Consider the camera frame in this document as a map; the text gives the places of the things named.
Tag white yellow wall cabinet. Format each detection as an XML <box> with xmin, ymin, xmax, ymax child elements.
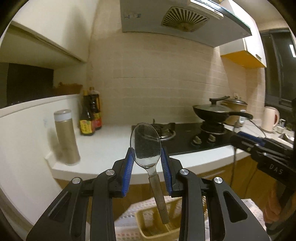
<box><xmin>219</xmin><ymin>17</ymin><xmax>267</xmax><ymax>68</ymax></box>

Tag pink electric kettle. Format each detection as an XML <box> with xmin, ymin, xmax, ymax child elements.
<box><xmin>261</xmin><ymin>106</ymin><xmax>280</xmax><ymax>133</ymax></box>

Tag brown rice cooker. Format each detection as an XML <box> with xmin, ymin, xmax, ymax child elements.
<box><xmin>220</xmin><ymin>97</ymin><xmax>247</xmax><ymax>127</ymax></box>

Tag beige thermos flask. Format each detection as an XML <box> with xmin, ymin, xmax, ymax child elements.
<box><xmin>54</xmin><ymin>109</ymin><xmax>80</xmax><ymax>165</ymax></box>

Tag sauce bottle red label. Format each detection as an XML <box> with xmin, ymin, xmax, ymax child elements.
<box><xmin>89</xmin><ymin>86</ymin><xmax>102</xmax><ymax>130</ymax></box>

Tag soy sauce bottle yellow label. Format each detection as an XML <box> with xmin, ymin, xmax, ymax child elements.
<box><xmin>79</xmin><ymin>90</ymin><xmax>95</xmax><ymax>136</ymax></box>

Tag yellow plastic utensil basket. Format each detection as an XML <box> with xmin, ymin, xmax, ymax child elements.
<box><xmin>135</xmin><ymin>196</ymin><xmax>182</xmax><ymax>240</ymax></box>

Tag white upper left cabinet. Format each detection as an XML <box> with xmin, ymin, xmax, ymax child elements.
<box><xmin>1</xmin><ymin>1</ymin><xmax>98</xmax><ymax>69</ymax></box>

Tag striped woven table mat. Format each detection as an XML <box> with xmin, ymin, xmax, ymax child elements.
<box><xmin>114</xmin><ymin>189</ymin><xmax>270</xmax><ymax>240</ymax></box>

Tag black wok with lid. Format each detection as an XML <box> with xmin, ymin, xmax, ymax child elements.
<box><xmin>193</xmin><ymin>96</ymin><xmax>253</xmax><ymax>123</ymax></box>

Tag black power cable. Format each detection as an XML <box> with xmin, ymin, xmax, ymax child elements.
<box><xmin>230</xmin><ymin>119</ymin><xmax>268</xmax><ymax>186</ymax></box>

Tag grey range hood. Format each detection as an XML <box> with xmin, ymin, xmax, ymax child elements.
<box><xmin>120</xmin><ymin>0</ymin><xmax>251</xmax><ymax>47</ymax></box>

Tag clear spoon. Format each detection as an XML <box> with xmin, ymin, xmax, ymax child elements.
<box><xmin>130</xmin><ymin>123</ymin><xmax>169</xmax><ymax>225</ymax></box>

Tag black gas stove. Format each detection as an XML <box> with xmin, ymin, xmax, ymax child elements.
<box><xmin>131</xmin><ymin>121</ymin><xmax>239</xmax><ymax>156</ymax></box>

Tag person's right hand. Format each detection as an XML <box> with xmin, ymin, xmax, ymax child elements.
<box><xmin>263</xmin><ymin>183</ymin><xmax>290</xmax><ymax>224</ymax></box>

